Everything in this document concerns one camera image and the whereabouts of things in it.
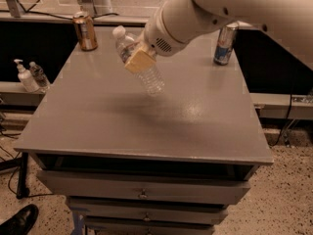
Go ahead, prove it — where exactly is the black cable on ledge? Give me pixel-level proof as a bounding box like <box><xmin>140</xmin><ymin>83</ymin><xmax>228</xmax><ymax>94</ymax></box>
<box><xmin>0</xmin><ymin>9</ymin><xmax>120</xmax><ymax>21</ymax></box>

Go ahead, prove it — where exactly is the silver blue energy drink can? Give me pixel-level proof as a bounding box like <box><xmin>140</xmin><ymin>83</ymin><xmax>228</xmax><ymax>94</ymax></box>
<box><xmin>213</xmin><ymin>23</ymin><xmax>239</xmax><ymax>66</ymax></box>

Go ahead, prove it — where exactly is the grey drawer cabinet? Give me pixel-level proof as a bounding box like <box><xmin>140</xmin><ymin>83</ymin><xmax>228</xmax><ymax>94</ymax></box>
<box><xmin>13</xmin><ymin>25</ymin><xmax>274</xmax><ymax>235</ymax></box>

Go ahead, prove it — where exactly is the grey drawer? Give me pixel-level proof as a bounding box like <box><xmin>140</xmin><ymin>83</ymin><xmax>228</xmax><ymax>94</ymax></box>
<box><xmin>37</xmin><ymin>170</ymin><xmax>250</xmax><ymax>205</ymax></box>
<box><xmin>85</xmin><ymin>216</ymin><xmax>215</xmax><ymax>235</ymax></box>
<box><xmin>67</xmin><ymin>197</ymin><xmax>228</xmax><ymax>225</ymax></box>

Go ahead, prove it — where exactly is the small clear bottle on shelf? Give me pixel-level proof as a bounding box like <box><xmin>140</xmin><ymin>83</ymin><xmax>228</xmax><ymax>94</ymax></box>
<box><xmin>29</xmin><ymin>62</ymin><xmax>50</xmax><ymax>90</ymax></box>

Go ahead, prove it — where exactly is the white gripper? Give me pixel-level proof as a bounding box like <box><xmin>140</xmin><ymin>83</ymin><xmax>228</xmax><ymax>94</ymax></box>
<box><xmin>124</xmin><ymin>8</ymin><xmax>187</xmax><ymax>73</ymax></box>

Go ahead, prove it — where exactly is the brown soda can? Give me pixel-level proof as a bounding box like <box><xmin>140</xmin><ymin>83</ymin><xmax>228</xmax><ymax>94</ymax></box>
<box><xmin>72</xmin><ymin>11</ymin><xmax>98</xmax><ymax>51</ymax></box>

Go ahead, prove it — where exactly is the black shoe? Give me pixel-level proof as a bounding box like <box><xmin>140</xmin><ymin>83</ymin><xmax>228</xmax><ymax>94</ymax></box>
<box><xmin>0</xmin><ymin>204</ymin><xmax>39</xmax><ymax>235</ymax></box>

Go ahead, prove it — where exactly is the bottom grey drawer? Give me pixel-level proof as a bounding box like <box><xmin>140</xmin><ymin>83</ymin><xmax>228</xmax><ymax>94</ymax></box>
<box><xmin>85</xmin><ymin>216</ymin><xmax>215</xmax><ymax>235</ymax></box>

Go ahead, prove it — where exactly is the white pump dispenser bottle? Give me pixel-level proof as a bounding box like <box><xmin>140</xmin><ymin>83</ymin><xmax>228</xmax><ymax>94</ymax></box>
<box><xmin>14</xmin><ymin>59</ymin><xmax>39</xmax><ymax>92</ymax></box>

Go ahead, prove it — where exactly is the top grey drawer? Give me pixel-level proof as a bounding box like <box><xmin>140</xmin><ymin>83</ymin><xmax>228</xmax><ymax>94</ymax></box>
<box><xmin>37</xmin><ymin>170</ymin><xmax>250</xmax><ymax>205</ymax></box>

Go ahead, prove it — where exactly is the black metal stand leg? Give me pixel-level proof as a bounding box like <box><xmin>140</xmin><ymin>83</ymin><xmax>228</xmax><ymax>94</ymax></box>
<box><xmin>16</xmin><ymin>153</ymin><xmax>29</xmax><ymax>200</ymax></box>

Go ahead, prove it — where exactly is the middle grey drawer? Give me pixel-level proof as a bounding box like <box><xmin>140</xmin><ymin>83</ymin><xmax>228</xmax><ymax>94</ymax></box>
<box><xmin>67</xmin><ymin>197</ymin><xmax>228</xmax><ymax>225</ymax></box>

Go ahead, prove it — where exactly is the clear plastic water bottle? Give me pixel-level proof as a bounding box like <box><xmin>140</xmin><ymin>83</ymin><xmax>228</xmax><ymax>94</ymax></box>
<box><xmin>112</xmin><ymin>25</ymin><xmax>164</xmax><ymax>96</ymax></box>

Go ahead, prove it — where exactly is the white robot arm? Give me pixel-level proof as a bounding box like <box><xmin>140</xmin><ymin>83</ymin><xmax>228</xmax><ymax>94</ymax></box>
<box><xmin>125</xmin><ymin>0</ymin><xmax>313</xmax><ymax>72</ymax></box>

